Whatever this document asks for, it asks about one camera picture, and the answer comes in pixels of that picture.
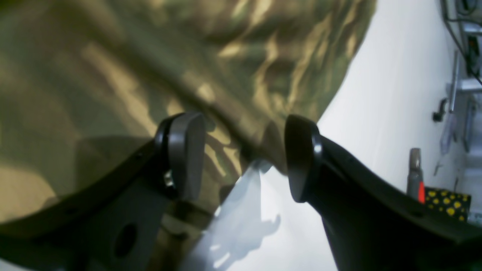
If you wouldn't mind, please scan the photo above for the camouflage T-shirt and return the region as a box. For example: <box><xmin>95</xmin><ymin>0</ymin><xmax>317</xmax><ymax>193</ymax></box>
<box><xmin>0</xmin><ymin>0</ymin><xmax>377</xmax><ymax>271</ymax></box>

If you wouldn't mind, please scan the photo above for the black yellow dotted box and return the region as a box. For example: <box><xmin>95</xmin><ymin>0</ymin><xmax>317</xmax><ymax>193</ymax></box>
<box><xmin>425</xmin><ymin>187</ymin><xmax>472</xmax><ymax>222</ymax></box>

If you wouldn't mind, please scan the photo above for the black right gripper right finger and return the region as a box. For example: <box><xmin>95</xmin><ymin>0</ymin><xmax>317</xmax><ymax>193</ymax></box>
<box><xmin>284</xmin><ymin>114</ymin><xmax>481</xmax><ymax>271</ymax></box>

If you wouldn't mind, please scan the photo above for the grey tool with red tip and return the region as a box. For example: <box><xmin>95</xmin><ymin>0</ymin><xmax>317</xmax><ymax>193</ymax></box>
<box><xmin>406</xmin><ymin>148</ymin><xmax>426</xmax><ymax>204</ymax></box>

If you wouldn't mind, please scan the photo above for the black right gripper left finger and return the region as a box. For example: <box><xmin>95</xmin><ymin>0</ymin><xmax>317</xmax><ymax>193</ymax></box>
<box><xmin>1</xmin><ymin>112</ymin><xmax>206</xmax><ymax>271</ymax></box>

